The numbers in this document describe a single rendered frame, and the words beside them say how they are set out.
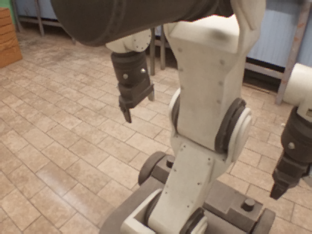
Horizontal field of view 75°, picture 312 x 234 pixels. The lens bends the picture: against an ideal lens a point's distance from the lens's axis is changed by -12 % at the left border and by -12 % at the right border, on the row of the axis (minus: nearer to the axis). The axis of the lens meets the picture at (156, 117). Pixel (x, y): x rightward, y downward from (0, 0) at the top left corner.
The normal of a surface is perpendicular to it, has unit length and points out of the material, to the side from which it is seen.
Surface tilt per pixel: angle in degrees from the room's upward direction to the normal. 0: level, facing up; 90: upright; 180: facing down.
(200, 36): 35
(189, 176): 60
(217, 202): 0
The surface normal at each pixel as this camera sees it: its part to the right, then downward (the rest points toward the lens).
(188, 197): -0.54, 0.00
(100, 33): -0.62, 0.47
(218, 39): -0.36, -0.39
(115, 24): 0.02, 0.86
